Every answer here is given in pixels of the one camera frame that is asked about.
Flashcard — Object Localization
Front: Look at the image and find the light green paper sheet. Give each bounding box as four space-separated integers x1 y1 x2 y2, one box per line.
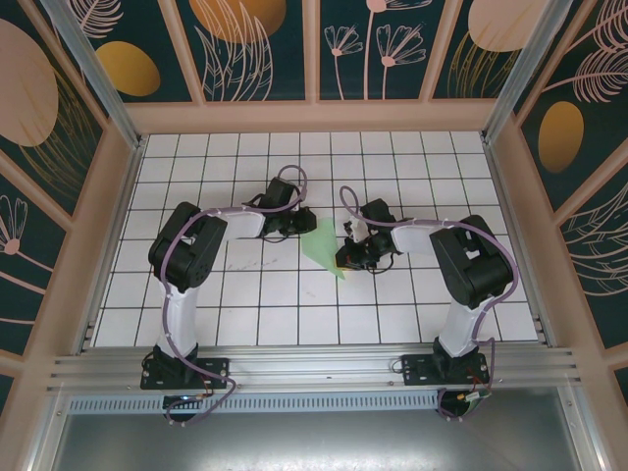
299 218 355 282

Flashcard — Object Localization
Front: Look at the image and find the grey metal sheet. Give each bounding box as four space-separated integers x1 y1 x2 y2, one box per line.
48 410 598 471

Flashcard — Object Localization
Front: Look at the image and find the aluminium mounting rail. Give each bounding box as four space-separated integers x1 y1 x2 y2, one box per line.
46 342 583 394

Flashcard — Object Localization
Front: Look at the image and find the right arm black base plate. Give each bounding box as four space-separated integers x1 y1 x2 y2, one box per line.
400 353 492 387

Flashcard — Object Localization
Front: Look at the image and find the slotted grey cable duct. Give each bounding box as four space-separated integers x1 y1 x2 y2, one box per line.
66 390 442 415

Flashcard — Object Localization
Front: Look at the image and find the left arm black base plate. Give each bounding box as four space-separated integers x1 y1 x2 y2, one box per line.
140 356 231 392

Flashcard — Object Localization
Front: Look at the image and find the aluminium frame post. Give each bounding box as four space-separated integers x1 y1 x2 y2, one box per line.
480 0 589 144
38 0 148 151

